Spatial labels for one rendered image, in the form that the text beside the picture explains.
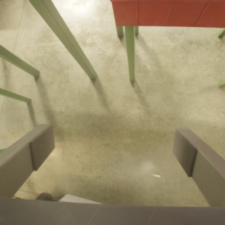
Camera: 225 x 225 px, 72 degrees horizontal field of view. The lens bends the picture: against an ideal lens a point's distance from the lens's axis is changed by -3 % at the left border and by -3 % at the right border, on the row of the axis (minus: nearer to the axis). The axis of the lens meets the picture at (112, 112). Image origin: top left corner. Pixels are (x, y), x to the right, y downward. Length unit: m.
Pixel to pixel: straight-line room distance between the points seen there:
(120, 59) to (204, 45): 0.52
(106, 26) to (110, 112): 0.59
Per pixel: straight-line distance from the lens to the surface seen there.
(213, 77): 1.11
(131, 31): 0.57
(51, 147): 0.17
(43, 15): 0.59
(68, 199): 0.96
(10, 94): 1.05
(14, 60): 1.04
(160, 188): 1.00
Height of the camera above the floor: 0.95
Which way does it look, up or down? 79 degrees down
